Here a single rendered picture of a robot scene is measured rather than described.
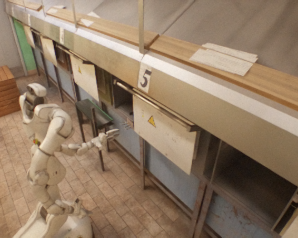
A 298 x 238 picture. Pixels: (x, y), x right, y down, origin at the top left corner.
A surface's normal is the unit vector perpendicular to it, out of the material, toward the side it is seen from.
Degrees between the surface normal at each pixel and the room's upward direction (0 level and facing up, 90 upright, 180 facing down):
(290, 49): 33
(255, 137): 80
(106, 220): 0
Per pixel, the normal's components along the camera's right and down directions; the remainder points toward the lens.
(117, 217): 0.00, -0.83
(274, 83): -0.43, -0.50
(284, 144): -0.77, 0.20
